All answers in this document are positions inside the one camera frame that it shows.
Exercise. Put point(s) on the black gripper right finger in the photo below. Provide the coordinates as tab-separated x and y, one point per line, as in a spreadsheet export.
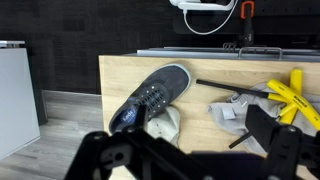
287	146

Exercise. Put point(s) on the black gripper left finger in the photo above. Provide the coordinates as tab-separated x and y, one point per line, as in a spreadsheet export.
133	148

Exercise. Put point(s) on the white crumpled cloth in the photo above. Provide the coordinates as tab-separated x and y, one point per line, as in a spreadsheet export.
166	125

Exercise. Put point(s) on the grey cloth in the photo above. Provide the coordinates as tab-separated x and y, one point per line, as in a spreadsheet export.
231	115

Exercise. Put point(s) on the dark grey sneaker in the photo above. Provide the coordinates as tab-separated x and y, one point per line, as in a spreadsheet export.
157	91

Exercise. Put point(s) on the white cabinet side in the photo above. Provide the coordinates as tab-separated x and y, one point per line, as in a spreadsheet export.
18	115

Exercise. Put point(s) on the orange black clamp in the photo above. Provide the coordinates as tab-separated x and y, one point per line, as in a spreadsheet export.
247	13

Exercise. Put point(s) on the yellow T-handle hex key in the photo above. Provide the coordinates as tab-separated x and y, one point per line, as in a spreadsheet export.
259	124
281	93

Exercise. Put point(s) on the grey metal rail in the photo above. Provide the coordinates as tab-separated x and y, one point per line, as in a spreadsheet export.
245	53

